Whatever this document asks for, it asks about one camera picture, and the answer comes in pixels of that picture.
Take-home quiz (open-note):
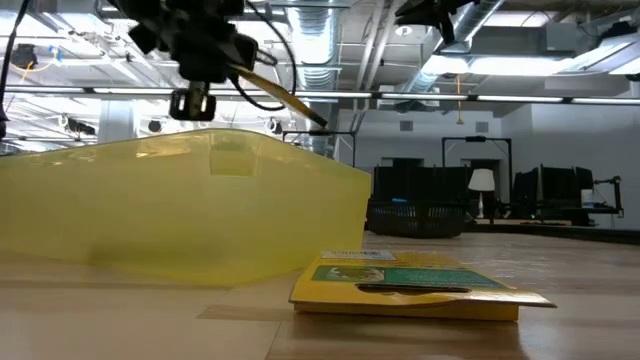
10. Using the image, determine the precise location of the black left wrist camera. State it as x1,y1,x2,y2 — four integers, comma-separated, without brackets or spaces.
168,79,218,123

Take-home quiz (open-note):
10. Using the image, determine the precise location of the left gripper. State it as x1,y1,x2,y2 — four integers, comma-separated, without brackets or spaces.
128,0,260,84

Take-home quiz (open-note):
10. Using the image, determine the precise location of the black background panel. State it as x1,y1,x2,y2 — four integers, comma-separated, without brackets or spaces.
513,166,595,216
373,164,471,204

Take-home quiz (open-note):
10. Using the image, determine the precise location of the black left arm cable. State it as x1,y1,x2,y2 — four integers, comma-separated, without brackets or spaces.
227,0,300,113

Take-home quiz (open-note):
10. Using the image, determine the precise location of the black slotted plastic basket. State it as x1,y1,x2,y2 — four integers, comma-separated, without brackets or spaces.
366,199,469,239

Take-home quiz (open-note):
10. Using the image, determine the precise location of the yellow hanging pendant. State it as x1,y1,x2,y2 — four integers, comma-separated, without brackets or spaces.
454,74,465,126

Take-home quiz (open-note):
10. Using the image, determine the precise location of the white shade table lamp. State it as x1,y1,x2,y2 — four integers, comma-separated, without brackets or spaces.
467,168,497,219

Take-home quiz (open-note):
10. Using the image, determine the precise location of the black metal station frame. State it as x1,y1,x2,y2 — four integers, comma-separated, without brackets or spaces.
281,130,357,169
441,135,513,211

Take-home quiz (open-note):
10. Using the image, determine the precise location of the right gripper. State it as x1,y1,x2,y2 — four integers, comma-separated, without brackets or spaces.
394,0,476,45

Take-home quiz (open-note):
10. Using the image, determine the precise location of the long ceiling light strip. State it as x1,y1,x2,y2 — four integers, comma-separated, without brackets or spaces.
0,85,640,105

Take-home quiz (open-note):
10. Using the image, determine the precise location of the yellow translucent plastic bin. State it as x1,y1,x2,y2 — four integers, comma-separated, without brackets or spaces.
0,128,372,287

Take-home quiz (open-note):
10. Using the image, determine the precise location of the black aluminium table frame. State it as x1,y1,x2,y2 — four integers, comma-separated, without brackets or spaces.
464,219,640,246

